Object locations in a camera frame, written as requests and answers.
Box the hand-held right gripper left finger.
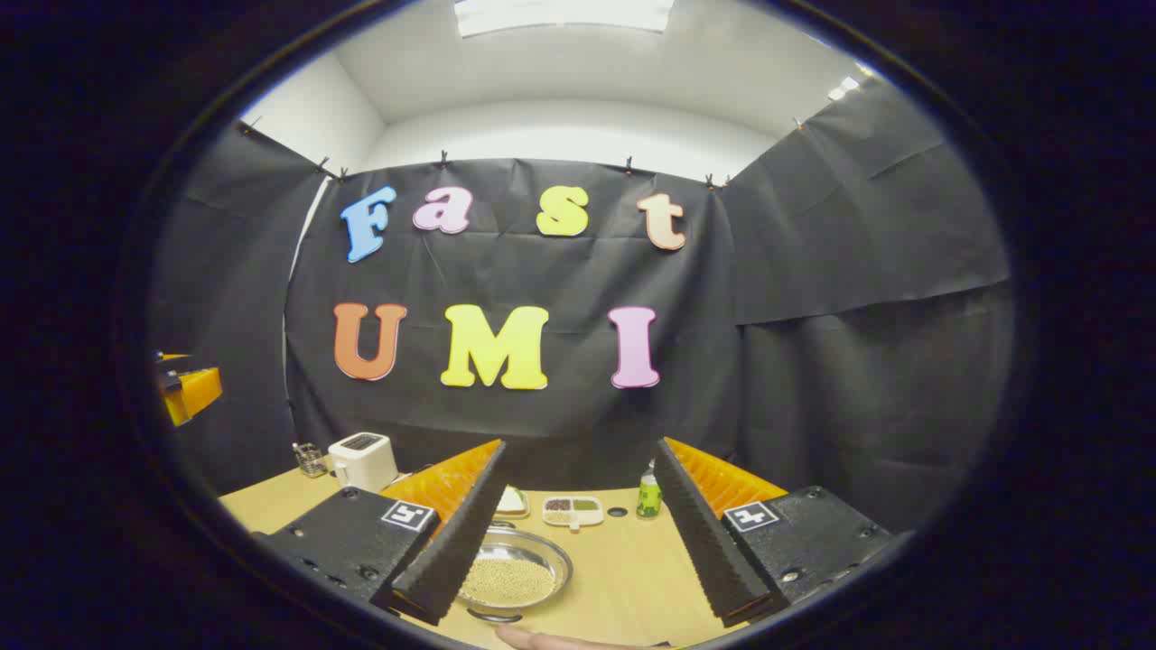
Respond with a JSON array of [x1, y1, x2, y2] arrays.
[[257, 439, 508, 626]]

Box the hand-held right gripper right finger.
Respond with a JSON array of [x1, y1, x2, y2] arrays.
[[652, 437, 895, 628]]

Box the steel pot with soybeans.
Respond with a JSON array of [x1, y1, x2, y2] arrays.
[[456, 521, 575, 624]]

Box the green drink bottle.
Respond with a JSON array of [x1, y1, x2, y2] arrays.
[[636, 459, 663, 520]]

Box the white divided bean tray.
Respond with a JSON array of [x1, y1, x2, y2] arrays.
[[542, 496, 604, 532]]

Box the white toaster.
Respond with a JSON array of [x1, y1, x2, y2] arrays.
[[327, 432, 399, 493]]

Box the black backdrop cloth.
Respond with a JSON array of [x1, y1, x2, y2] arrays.
[[149, 77, 1017, 534]]

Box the large ceiling light panel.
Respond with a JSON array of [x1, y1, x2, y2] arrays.
[[454, 0, 676, 38]]

